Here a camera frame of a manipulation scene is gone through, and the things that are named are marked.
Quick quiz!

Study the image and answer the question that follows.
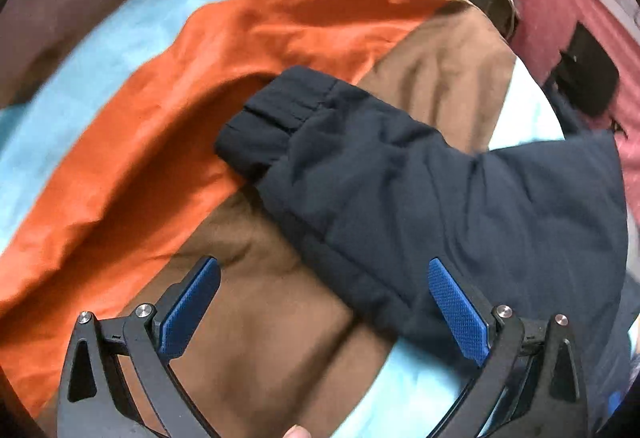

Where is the dark navy padded jacket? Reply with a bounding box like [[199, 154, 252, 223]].
[[215, 66, 630, 416]]

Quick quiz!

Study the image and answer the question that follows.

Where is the black office chair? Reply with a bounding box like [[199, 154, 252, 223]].
[[546, 22, 620, 118]]

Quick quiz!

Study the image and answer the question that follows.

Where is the red checked wall cloth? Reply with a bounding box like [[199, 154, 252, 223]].
[[512, 0, 639, 215]]

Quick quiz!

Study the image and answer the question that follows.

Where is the colour block bed sheet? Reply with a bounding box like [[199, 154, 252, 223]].
[[0, 0, 566, 438]]

